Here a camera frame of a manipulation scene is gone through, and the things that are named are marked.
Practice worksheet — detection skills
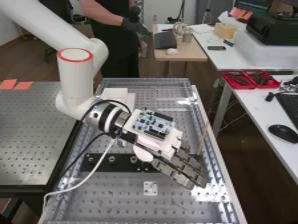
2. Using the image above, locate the dark grey five-finger robot hand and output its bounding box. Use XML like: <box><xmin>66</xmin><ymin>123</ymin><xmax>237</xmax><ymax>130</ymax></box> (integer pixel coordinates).
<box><xmin>119</xmin><ymin>107</ymin><xmax>209</xmax><ymax>190</ymax></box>

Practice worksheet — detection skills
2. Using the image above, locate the thin stick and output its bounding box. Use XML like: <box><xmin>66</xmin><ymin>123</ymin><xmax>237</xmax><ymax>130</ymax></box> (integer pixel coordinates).
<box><xmin>195</xmin><ymin>120</ymin><xmax>211</xmax><ymax>157</ymax></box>

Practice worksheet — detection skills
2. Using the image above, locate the small white box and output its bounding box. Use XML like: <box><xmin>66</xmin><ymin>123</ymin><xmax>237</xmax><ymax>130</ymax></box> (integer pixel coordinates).
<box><xmin>100</xmin><ymin>87</ymin><xmax>137</xmax><ymax>108</ymax></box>

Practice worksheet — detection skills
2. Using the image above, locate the black plate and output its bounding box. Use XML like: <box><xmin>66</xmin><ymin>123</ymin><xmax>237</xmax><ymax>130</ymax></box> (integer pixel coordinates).
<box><xmin>82</xmin><ymin>152</ymin><xmax>157</xmax><ymax>173</ymax></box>

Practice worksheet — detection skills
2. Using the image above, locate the small white holder block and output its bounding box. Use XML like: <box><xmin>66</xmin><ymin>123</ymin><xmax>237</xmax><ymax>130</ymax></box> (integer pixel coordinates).
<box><xmin>142</xmin><ymin>180</ymin><xmax>159</xmax><ymax>197</ymax></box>

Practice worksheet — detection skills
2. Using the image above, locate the clear box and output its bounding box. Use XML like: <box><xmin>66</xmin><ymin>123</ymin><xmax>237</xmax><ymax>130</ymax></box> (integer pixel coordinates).
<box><xmin>38</xmin><ymin>77</ymin><xmax>249</xmax><ymax>224</ymax></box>

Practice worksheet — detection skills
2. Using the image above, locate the red tray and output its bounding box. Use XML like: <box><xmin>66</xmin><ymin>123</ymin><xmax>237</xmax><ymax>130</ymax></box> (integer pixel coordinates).
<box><xmin>219</xmin><ymin>69</ymin><xmax>258</xmax><ymax>90</ymax></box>
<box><xmin>245</xmin><ymin>69</ymin><xmax>282</xmax><ymax>89</ymax></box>

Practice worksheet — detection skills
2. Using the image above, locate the white desk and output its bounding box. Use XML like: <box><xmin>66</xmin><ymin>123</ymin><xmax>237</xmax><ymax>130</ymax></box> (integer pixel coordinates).
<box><xmin>211</xmin><ymin>74</ymin><xmax>298</xmax><ymax>186</ymax></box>
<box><xmin>191</xmin><ymin>23</ymin><xmax>298</xmax><ymax>73</ymax></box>

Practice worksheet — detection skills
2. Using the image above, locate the wooden desk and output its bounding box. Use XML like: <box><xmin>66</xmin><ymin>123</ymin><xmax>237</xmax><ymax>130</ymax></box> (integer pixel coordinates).
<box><xmin>151</xmin><ymin>23</ymin><xmax>209</xmax><ymax>79</ymax></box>

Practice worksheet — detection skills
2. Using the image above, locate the black keyboard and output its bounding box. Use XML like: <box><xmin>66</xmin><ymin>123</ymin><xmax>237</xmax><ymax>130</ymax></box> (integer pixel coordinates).
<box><xmin>274</xmin><ymin>92</ymin><xmax>298</xmax><ymax>132</ymax></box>
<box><xmin>153</xmin><ymin>31</ymin><xmax>178</xmax><ymax>50</ymax></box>

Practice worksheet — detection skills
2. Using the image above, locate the person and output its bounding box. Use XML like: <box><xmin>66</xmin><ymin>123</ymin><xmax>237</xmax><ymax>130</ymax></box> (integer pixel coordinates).
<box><xmin>78</xmin><ymin>0</ymin><xmax>153</xmax><ymax>79</ymax></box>

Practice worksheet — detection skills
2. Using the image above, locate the black computer mouse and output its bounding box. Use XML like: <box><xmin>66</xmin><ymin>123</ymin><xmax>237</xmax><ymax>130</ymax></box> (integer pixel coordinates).
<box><xmin>267</xmin><ymin>124</ymin><xmax>298</xmax><ymax>144</ymax></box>

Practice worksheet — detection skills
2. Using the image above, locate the small wooden box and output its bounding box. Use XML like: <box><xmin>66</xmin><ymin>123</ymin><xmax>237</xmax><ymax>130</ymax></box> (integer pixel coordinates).
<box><xmin>213</xmin><ymin>22</ymin><xmax>237</xmax><ymax>40</ymax></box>

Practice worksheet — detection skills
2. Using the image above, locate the black printer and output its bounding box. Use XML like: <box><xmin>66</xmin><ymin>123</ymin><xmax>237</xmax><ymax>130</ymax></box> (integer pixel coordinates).
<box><xmin>245</xmin><ymin>9</ymin><xmax>298</xmax><ymax>47</ymax></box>

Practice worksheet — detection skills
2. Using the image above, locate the black cable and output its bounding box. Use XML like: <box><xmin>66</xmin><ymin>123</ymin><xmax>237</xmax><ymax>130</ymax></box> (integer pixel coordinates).
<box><xmin>56</xmin><ymin>131</ymin><xmax>121</xmax><ymax>183</ymax></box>

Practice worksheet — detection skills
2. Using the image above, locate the white cable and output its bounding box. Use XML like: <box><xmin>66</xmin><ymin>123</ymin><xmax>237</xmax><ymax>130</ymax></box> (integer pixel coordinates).
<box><xmin>37</xmin><ymin>138</ymin><xmax>119</xmax><ymax>224</ymax></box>

